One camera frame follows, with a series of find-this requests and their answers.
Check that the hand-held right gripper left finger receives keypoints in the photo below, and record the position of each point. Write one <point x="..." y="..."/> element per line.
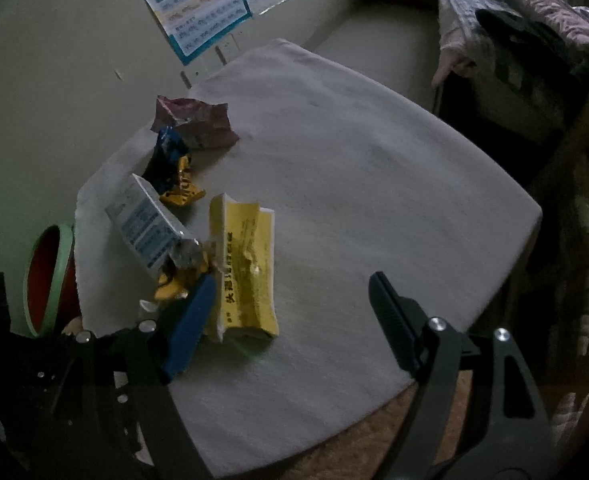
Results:
<point x="189" y="320"/>

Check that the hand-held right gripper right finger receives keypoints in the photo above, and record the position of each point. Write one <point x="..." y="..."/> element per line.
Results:
<point x="394" y="320"/>

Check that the yellow silver wrapper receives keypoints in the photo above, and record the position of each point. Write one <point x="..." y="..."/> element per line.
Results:
<point x="172" y="285"/>

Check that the white blue carton box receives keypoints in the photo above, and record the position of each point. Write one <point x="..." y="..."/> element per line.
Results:
<point x="144" y="225"/>

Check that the green rimmed red bin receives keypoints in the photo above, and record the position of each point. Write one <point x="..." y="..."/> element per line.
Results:
<point x="42" y="280"/>

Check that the dark blue yellow wrapper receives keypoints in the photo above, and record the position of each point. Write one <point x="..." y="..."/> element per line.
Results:
<point x="172" y="160"/>

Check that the pink wrapper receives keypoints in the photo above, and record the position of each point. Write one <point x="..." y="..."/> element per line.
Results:
<point x="199" y="120"/>

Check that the brown patterned cloth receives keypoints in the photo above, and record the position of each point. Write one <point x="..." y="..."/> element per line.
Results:
<point x="374" y="425"/>

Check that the white tablecloth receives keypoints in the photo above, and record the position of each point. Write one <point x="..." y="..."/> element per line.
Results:
<point x="374" y="185"/>

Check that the dark cloth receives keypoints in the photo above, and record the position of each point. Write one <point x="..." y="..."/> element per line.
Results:
<point x="529" y="50"/>

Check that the pink quilt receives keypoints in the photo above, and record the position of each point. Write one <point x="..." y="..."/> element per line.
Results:
<point x="559" y="10"/>

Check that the blue chart wall poster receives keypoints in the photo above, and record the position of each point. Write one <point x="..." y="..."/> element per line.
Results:
<point x="194" y="10"/>

